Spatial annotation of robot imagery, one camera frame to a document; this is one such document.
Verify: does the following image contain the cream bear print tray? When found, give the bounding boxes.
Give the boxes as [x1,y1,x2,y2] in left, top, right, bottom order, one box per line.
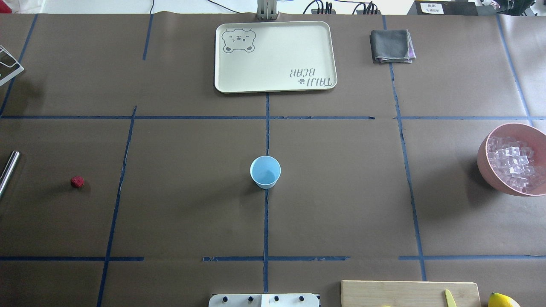
[214,21,338,94]

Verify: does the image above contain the white wire rack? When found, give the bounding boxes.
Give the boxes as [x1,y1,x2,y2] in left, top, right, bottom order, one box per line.
[0,45,25,86]

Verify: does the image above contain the steel muddler black tip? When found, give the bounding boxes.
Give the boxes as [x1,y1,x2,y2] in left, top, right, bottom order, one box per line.
[0,151,21,198]

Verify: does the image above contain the yellow plastic knife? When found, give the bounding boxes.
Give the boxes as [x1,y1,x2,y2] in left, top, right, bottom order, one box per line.
[444,289,457,307]

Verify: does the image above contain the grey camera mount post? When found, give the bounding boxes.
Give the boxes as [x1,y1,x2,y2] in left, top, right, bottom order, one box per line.
[257,0,278,20]

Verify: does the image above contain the light blue paper cup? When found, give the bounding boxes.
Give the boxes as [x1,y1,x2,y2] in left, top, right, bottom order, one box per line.
[250,155,282,190]

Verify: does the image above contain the clear ice cubes pile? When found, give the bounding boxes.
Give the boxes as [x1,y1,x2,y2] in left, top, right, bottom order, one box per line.
[486,136,546,193]

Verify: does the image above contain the folded grey cloth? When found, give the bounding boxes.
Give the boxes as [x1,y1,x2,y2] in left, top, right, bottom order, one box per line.
[370,29,417,64]

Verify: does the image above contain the yellow lemon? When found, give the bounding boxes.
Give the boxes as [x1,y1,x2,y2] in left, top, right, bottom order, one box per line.
[488,292,520,307]

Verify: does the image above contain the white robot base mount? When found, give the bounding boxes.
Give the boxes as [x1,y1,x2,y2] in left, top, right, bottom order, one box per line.
[208,293,321,307]

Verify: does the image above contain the wooden cutting board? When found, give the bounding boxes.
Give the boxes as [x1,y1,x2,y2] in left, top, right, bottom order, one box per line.
[340,280,482,307]

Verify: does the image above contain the pink bowl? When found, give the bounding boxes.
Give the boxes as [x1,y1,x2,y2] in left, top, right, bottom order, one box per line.
[476,122,546,197]

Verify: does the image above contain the black cables on wall edge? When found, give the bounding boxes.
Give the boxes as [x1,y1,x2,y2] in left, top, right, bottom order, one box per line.
[303,0,383,15]

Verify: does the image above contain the red strawberry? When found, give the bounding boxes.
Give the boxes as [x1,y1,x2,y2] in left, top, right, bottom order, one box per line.
[70,176,85,188]

